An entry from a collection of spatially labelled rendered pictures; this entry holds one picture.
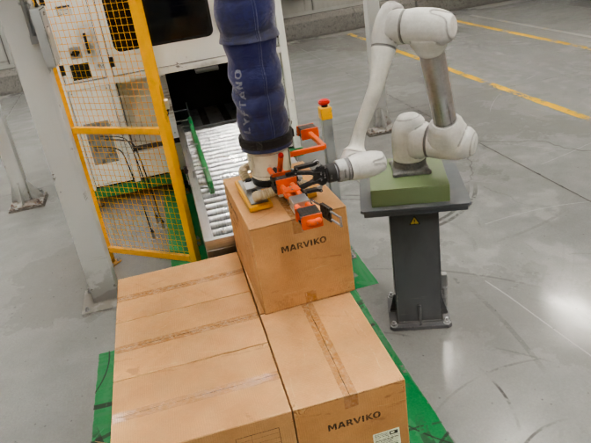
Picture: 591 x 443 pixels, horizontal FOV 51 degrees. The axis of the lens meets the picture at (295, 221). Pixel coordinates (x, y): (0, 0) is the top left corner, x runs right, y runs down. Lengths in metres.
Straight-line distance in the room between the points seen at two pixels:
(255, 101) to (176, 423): 1.22
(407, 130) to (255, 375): 1.31
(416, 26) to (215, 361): 1.47
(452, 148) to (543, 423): 1.22
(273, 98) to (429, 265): 1.22
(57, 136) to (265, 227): 1.65
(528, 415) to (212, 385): 1.35
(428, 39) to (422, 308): 1.44
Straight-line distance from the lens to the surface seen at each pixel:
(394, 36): 2.51
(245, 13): 2.37
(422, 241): 3.08
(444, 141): 2.79
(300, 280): 2.54
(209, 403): 2.22
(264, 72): 2.43
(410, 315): 3.31
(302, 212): 2.07
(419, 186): 2.84
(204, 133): 5.13
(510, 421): 2.84
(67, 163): 3.72
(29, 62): 3.60
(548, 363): 3.14
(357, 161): 2.41
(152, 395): 2.33
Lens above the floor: 1.98
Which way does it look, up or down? 26 degrees down
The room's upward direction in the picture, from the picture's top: 9 degrees counter-clockwise
